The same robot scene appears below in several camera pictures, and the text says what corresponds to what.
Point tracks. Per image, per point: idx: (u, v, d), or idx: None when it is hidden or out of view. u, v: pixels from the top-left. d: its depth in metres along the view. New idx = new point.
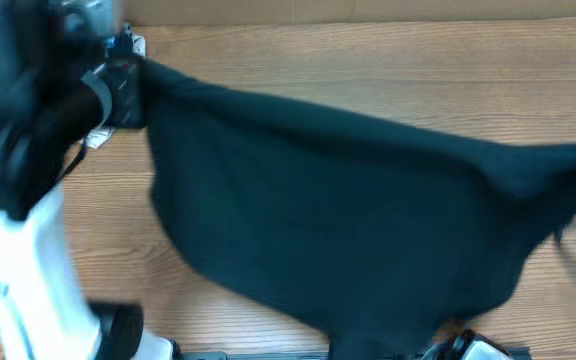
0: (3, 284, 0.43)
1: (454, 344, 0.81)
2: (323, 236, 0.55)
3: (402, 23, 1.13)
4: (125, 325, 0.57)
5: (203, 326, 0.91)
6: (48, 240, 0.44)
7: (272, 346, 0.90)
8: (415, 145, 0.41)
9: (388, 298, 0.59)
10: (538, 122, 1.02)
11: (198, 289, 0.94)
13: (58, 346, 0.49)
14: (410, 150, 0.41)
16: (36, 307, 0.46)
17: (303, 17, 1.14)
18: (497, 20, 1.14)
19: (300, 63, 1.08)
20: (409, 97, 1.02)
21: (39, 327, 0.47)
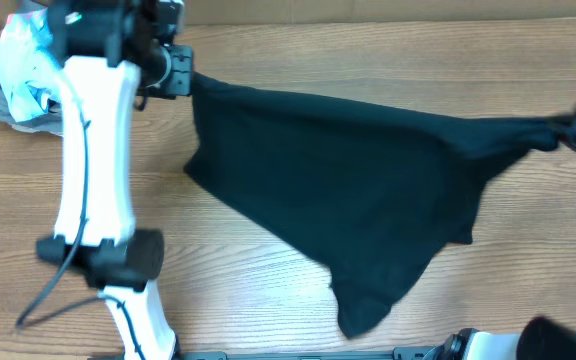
0: (82, 99, 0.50)
1: (452, 346, 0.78)
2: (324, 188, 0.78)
3: (402, 23, 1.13)
4: (147, 241, 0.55)
5: (203, 326, 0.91)
6: (124, 95, 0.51)
7: (272, 346, 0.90)
8: (375, 115, 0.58)
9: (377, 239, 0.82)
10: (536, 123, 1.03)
11: (198, 289, 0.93)
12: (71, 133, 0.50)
13: (106, 209, 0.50)
14: (373, 118, 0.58)
16: (102, 143, 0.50)
17: (303, 16, 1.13)
18: (497, 20, 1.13)
19: (299, 64, 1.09)
20: (411, 97, 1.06)
21: (97, 184, 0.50)
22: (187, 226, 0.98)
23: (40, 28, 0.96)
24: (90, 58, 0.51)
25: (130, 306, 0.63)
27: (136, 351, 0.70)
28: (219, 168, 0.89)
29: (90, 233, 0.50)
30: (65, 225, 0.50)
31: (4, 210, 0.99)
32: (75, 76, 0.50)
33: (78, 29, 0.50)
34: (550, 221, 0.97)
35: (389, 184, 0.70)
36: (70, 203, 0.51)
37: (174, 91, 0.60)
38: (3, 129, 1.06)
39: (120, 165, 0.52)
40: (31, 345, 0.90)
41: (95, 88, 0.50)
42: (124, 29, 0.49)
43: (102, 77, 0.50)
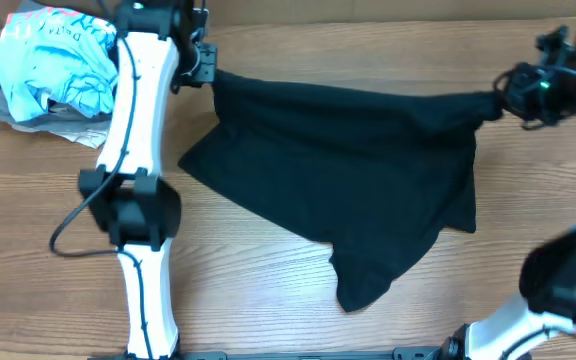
0: (139, 60, 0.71)
1: (449, 349, 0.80)
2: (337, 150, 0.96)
3: (403, 23, 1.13)
4: (172, 209, 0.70)
5: (203, 326, 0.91)
6: (168, 65, 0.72)
7: (272, 346, 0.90)
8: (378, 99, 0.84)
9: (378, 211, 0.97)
10: None
11: (198, 289, 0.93)
12: (126, 86, 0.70)
13: (144, 146, 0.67)
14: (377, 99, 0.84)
16: (146, 95, 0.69)
17: (303, 16, 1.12)
18: (497, 20, 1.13)
19: (299, 64, 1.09)
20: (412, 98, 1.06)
21: (138, 125, 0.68)
22: (187, 226, 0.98)
23: (40, 28, 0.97)
24: (144, 34, 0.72)
25: (145, 270, 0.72)
27: (141, 330, 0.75)
28: (232, 151, 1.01)
29: (128, 164, 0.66)
30: (108, 157, 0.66)
31: (4, 210, 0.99)
32: (134, 45, 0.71)
33: (141, 13, 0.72)
34: (550, 221, 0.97)
35: (384, 150, 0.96)
36: (115, 141, 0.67)
37: (202, 78, 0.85)
38: (2, 128, 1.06)
39: (156, 113, 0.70)
40: (31, 346, 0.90)
41: (147, 56, 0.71)
42: (173, 21, 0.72)
43: (154, 49, 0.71)
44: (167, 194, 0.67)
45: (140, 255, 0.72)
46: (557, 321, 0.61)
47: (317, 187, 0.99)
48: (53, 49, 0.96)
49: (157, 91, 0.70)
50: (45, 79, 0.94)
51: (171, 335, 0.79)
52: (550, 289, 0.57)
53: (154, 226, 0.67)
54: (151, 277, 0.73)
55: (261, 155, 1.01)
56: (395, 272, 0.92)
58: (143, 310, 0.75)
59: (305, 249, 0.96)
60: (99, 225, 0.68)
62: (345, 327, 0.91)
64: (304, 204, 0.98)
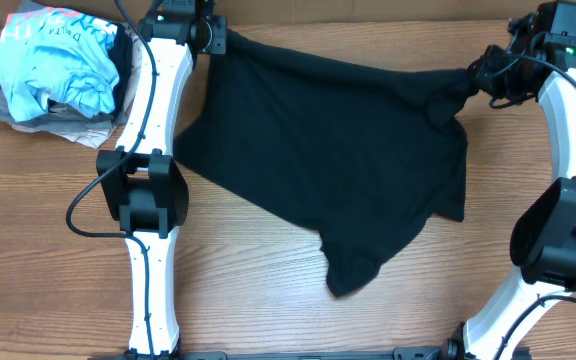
0: (159, 60, 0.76)
1: (448, 350, 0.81)
2: (328, 131, 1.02)
3: (402, 23, 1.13)
4: (182, 201, 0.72)
5: (202, 326, 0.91)
6: (183, 67, 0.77)
7: (272, 346, 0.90)
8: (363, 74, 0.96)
9: (367, 197, 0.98)
10: (538, 124, 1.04)
11: (198, 289, 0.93)
12: (145, 82, 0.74)
13: (159, 133, 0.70)
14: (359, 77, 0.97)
16: (164, 91, 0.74)
17: (303, 16, 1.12)
18: (497, 20, 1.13)
19: None
20: None
21: (156, 116, 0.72)
22: (188, 226, 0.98)
23: (40, 28, 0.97)
24: (165, 39, 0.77)
25: (151, 257, 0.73)
27: (144, 321, 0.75)
28: (223, 136, 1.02)
29: (144, 148, 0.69)
30: (126, 141, 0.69)
31: (4, 210, 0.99)
32: (155, 48, 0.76)
33: (161, 24, 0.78)
34: None
35: (371, 138, 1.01)
36: (133, 127, 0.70)
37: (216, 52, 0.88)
38: (2, 129, 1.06)
39: (171, 108, 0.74)
40: (31, 345, 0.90)
41: (167, 56, 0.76)
42: (189, 33, 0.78)
43: (172, 49, 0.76)
44: (178, 178, 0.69)
45: (147, 242, 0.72)
46: (549, 288, 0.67)
47: (306, 171, 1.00)
48: (53, 49, 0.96)
49: (173, 87, 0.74)
50: (44, 79, 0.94)
51: (171, 336, 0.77)
52: (537, 251, 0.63)
53: (164, 208, 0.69)
54: (156, 266, 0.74)
55: (254, 145, 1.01)
56: (383, 257, 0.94)
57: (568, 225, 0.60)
58: (148, 300, 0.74)
59: (305, 249, 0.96)
60: (111, 210, 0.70)
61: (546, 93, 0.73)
62: (345, 327, 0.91)
64: (293, 190, 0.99)
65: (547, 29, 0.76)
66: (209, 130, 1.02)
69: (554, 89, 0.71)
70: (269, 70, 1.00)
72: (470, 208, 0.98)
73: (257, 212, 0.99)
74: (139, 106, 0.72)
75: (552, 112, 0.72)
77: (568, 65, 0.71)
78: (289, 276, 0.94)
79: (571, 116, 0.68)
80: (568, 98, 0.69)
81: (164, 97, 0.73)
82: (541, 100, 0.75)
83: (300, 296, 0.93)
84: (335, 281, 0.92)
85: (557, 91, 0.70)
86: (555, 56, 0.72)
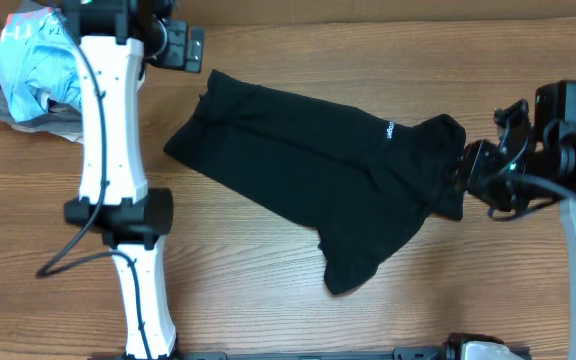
0: (100, 71, 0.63)
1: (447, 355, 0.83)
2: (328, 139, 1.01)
3: (402, 23, 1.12)
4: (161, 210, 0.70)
5: (203, 326, 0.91)
6: (131, 70, 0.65)
7: (272, 346, 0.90)
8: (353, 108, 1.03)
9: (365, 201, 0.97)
10: None
11: (198, 289, 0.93)
12: (91, 106, 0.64)
13: (124, 174, 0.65)
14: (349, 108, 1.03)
16: (116, 114, 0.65)
17: (302, 17, 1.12)
18: (497, 21, 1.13)
19: (299, 65, 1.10)
20: (411, 98, 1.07)
21: (115, 153, 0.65)
22: (187, 226, 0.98)
23: (40, 27, 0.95)
24: (100, 40, 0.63)
25: (139, 269, 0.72)
27: (138, 331, 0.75)
28: (223, 143, 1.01)
29: (111, 195, 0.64)
30: (89, 188, 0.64)
31: (4, 210, 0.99)
32: (92, 53, 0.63)
33: (91, 12, 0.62)
34: (553, 221, 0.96)
35: (370, 145, 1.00)
36: (92, 169, 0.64)
37: (169, 61, 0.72)
38: (2, 129, 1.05)
39: (129, 127, 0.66)
40: (31, 346, 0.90)
41: (108, 65, 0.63)
42: (129, 9, 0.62)
43: (111, 53, 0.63)
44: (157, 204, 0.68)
45: (133, 254, 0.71)
46: None
47: (305, 177, 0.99)
48: (52, 49, 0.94)
49: (126, 105, 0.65)
50: (44, 79, 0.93)
51: (167, 344, 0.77)
52: None
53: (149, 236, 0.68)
54: (144, 276, 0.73)
55: (253, 148, 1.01)
56: (381, 256, 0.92)
57: None
58: (141, 310, 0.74)
59: (305, 249, 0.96)
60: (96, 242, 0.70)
61: (569, 218, 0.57)
62: (346, 327, 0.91)
64: (292, 190, 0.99)
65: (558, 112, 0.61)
66: (210, 137, 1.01)
69: None
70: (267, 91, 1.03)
72: (471, 208, 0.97)
73: (255, 211, 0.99)
74: (93, 138, 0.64)
75: (574, 259, 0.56)
77: None
78: (288, 279, 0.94)
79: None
80: None
81: (119, 124, 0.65)
82: (563, 217, 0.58)
83: (299, 299, 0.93)
84: (333, 279, 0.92)
85: None
86: None
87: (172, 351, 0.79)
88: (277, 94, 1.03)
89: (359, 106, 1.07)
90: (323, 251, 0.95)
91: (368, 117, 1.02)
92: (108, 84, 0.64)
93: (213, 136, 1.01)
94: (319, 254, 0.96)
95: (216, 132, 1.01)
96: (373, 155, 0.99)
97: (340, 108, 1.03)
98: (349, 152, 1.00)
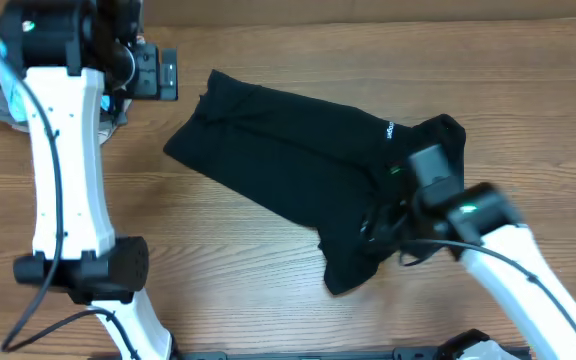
0: (51, 107, 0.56)
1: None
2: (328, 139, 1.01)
3: (402, 23, 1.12)
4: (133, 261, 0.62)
5: (203, 326, 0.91)
6: (89, 104, 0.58)
7: (272, 346, 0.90)
8: (352, 107, 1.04)
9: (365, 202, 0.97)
10: (538, 124, 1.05)
11: (198, 289, 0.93)
12: (42, 148, 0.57)
13: (82, 223, 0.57)
14: (349, 108, 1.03)
16: (72, 154, 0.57)
17: (302, 17, 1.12)
18: (496, 21, 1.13)
19: (299, 65, 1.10)
20: (411, 97, 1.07)
21: (71, 202, 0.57)
22: (187, 225, 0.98)
23: None
24: (51, 74, 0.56)
25: (120, 317, 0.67)
27: (132, 358, 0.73)
28: (222, 143, 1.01)
29: (68, 248, 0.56)
30: (43, 241, 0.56)
31: (4, 210, 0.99)
32: (42, 89, 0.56)
33: (36, 40, 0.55)
34: (550, 221, 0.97)
35: (369, 145, 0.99)
36: (46, 219, 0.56)
37: (141, 89, 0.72)
38: (2, 128, 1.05)
39: (91, 166, 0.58)
40: (32, 346, 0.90)
41: (61, 101, 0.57)
42: (81, 32, 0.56)
43: (64, 86, 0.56)
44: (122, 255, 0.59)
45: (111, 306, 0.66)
46: None
47: (305, 177, 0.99)
48: None
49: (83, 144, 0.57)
50: None
51: (161, 355, 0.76)
52: None
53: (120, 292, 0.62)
54: (128, 322, 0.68)
55: (253, 147, 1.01)
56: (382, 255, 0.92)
57: None
58: (130, 343, 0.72)
59: (305, 249, 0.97)
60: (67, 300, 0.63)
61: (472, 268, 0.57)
62: (346, 327, 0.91)
64: (292, 190, 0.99)
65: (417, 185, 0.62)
66: (209, 136, 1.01)
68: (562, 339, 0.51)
69: (483, 269, 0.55)
70: (267, 91, 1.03)
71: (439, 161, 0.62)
72: None
73: (254, 211, 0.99)
74: (46, 185, 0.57)
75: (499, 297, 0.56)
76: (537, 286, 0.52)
77: (470, 228, 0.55)
78: (288, 279, 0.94)
79: (526, 307, 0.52)
80: (506, 274, 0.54)
81: (76, 165, 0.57)
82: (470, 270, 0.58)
83: (299, 298, 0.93)
84: (333, 279, 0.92)
85: (489, 273, 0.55)
86: (453, 223, 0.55)
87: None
88: (277, 94, 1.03)
89: (359, 106, 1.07)
90: (323, 251, 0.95)
91: (368, 116, 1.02)
92: (61, 122, 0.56)
93: (212, 135, 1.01)
94: (319, 254, 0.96)
95: (215, 132, 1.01)
96: (373, 155, 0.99)
97: (339, 107, 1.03)
98: (349, 152, 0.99)
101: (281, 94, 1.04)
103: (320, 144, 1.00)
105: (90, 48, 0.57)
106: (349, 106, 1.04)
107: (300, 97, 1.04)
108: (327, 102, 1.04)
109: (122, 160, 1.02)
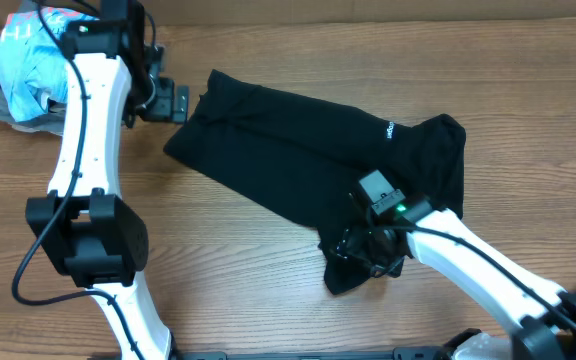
0: (88, 78, 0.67)
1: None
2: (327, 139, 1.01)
3: (402, 22, 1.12)
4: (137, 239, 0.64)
5: (202, 326, 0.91)
6: (119, 82, 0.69)
7: (272, 346, 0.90)
8: (353, 107, 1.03)
9: None
10: (538, 124, 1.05)
11: (198, 289, 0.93)
12: (76, 108, 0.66)
13: (97, 167, 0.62)
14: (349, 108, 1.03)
16: (98, 117, 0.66)
17: (302, 17, 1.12)
18: (496, 20, 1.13)
19: (299, 64, 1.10)
20: (411, 97, 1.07)
21: (92, 148, 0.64)
22: (187, 226, 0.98)
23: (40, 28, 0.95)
24: (92, 57, 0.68)
25: (121, 303, 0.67)
27: (132, 350, 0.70)
28: (222, 143, 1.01)
29: (81, 188, 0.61)
30: (59, 182, 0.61)
31: (4, 210, 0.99)
32: (83, 66, 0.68)
33: (83, 41, 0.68)
34: (550, 221, 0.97)
35: (369, 144, 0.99)
36: (66, 164, 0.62)
37: (157, 111, 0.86)
38: (2, 129, 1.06)
39: (111, 132, 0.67)
40: (31, 346, 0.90)
41: (97, 74, 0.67)
42: (121, 42, 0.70)
43: (102, 65, 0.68)
44: (127, 212, 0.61)
45: (113, 290, 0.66)
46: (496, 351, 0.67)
47: (304, 177, 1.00)
48: (53, 49, 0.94)
49: (108, 108, 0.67)
50: (44, 80, 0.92)
51: (162, 351, 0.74)
52: None
53: (117, 256, 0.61)
54: (129, 309, 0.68)
55: (253, 148, 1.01)
56: None
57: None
58: (130, 333, 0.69)
59: (305, 249, 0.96)
60: (60, 271, 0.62)
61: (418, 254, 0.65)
62: (346, 327, 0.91)
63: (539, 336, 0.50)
64: (292, 189, 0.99)
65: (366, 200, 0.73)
66: (209, 136, 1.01)
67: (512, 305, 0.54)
68: (490, 280, 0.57)
69: (422, 248, 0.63)
70: (267, 91, 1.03)
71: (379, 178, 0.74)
72: (470, 208, 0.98)
73: (254, 211, 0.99)
74: (73, 137, 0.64)
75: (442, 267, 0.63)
76: (461, 244, 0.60)
77: None
78: (288, 279, 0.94)
79: (460, 266, 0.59)
80: (439, 243, 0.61)
81: (99, 126, 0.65)
82: (420, 260, 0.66)
83: (299, 298, 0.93)
84: (333, 279, 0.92)
85: (425, 247, 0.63)
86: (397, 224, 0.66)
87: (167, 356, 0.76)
88: (277, 94, 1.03)
89: (359, 105, 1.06)
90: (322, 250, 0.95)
91: (368, 117, 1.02)
92: (93, 88, 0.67)
93: (213, 136, 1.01)
94: (319, 254, 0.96)
95: (216, 132, 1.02)
96: (373, 155, 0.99)
97: (339, 107, 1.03)
98: (349, 152, 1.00)
101: (281, 94, 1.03)
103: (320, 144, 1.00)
105: (126, 55, 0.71)
106: (349, 106, 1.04)
107: (301, 98, 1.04)
108: (328, 102, 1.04)
109: (121, 160, 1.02)
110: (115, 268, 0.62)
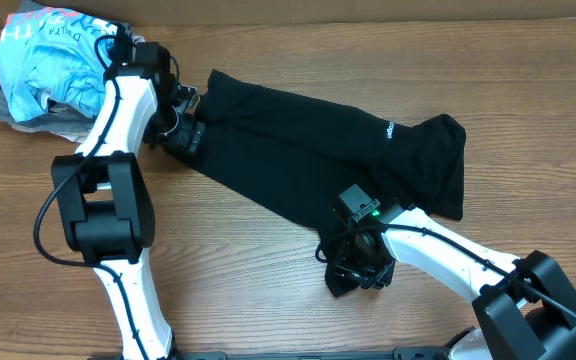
0: (123, 90, 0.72)
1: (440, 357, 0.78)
2: (327, 138, 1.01)
3: (402, 22, 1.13)
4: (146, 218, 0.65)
5: (202, 326, 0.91)
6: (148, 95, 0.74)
7: (272, 346, 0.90)
8: (353, 108, 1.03)
9: None
10: (538, 124, 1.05)
11: (198, 289, 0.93)
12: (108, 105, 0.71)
13: (122, 139, 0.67)
14: (349, 108, 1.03)
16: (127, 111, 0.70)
17: (302, 17, 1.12)
18: (497, 21, 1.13)
19: (299, 64, 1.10)
20: (411, 97, 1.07)
21: (118, 127, 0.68)
22: (187, 226, 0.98)
23: (40, 28, 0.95)
24: (130, 75, 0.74)
25: (126, 282, 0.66)
27: (133, 339, 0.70)
28: (223, 143, 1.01)
29: (104, 152, 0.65)
30: (86, 147, 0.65)
31: (4, 210, 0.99)
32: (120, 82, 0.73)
33: (125, 68, 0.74)
34: (550, 221, 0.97)
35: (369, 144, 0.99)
36: (93, 135, 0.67)
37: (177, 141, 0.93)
38: (2, 128, 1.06)
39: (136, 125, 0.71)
40: (31, 345, 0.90)
41: (130, 87, 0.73)
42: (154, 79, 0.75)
43: (136, 81, 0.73)
44: (142, 187, 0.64)
45: (119, 268, 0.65)
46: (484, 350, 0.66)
47: (304, 176, 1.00)
48: (53, 49, 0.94)
49: (137, 107, 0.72)
50: (44, 80, 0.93)
51: (163, 345, 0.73)
52: None
53: (127, 219, 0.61)
54: (133, 289, 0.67)
55: (254, 147, 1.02)
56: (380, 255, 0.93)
57: (527, 326, 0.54)
58: (132, 319, 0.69)
59: (305, 249, 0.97)
60: (69, 241, 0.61)
61: (394, 249, 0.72)
62: (346, 327, 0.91)
63: (496, 300, 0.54)
64: (292, 189, 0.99)
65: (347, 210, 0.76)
66: (210, 135, 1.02)
67: (473, 278, 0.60)
68: (452, 259, 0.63)
69: (396, 243, 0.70)
70: (267, 92, 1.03)
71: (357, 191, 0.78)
72: (471, 208, 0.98)
73: (254, 210, 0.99)
74: (102, 120, 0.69)
75: (415, 259, 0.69)
76: (428, 235, 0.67)
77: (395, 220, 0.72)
78: (288, 279, 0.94)
79: (429, 254, 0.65)
80: (408, 236, 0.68)
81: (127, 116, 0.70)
82: (400, 259, 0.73)
83: (298, 298, 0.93)
84: (333, 281, 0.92)
85: (398, 242, 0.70)
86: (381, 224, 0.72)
87: (168, 352, 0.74)
88: (277, 93, 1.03)
89: (359, 105, 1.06)
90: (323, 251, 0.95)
91: (367, 117, 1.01)
92: (127, 95, 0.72)
93: (213, 135, 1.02)
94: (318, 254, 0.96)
95: (214, 132, 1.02)
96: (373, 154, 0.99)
97: (339, 107, 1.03)
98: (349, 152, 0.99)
101: (281, 94, 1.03)
103: (320, 143, 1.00)
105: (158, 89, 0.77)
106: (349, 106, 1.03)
107: (300, 97, 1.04)
108: (328, 103, 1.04)
109: None
110: (123, 235, 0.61)
